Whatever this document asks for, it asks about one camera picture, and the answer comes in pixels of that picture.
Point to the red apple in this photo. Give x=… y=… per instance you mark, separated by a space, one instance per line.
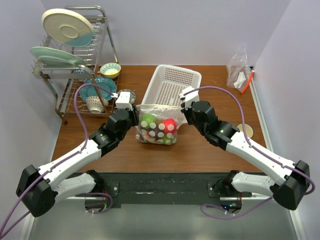
x=168 y=125

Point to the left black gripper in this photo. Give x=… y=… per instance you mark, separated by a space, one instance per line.
x=134 y=114

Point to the cream ceramic mug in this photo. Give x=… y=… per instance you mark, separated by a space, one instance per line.
x=247 y=129

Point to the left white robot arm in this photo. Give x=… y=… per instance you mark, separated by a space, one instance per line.
x=40 y=188

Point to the brown orange fruit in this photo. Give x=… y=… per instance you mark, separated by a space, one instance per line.
x=159 y=124

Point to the brown patterned small bowl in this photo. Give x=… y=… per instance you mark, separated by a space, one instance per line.
x=94 y=105

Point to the teal yellow patterned bowl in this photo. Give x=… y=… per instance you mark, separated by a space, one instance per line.
x=110 y=70

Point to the clear polka dot zip bag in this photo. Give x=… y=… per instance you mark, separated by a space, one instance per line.
x=160 y=112

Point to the teal scalloped plate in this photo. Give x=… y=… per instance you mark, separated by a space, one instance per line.
x=104 y=82

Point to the green custard apple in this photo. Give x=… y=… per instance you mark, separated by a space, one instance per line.
x=146 y=119

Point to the green leafy toy fruit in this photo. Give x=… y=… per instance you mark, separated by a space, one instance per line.
x=168 y=139

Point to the blue patterned small dish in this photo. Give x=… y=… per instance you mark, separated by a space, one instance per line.
x=80 y=71

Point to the grey leaf patterned bowl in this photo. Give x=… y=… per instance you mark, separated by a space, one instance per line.
x=132 y=94

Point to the dark purple plum near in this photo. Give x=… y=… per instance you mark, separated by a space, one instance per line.
x=153 y=132

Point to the mint green plate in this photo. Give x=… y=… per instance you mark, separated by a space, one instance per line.
x=51 y=56

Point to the white perforated plastic basket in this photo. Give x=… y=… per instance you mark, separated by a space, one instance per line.
x=167 y=83

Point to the clear bag with orange zipper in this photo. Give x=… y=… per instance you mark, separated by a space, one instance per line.
x=240 y=74

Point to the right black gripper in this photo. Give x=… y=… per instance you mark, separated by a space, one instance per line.
x=186 y=112

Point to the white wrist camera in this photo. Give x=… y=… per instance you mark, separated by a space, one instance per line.
x=122 y=100
x=188 y=96

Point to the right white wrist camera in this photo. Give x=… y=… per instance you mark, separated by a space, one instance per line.
x=188 y=96

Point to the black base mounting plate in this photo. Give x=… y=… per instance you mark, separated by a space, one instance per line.
x=159 y=188

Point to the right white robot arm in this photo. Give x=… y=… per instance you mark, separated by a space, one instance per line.
x=285 y=181

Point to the metal dish rack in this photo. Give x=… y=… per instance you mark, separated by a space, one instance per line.
x=61 y=80

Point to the cream and teal large plate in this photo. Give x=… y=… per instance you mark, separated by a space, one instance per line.
x=68 y=27

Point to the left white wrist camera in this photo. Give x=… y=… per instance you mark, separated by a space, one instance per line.
x=122 y=100

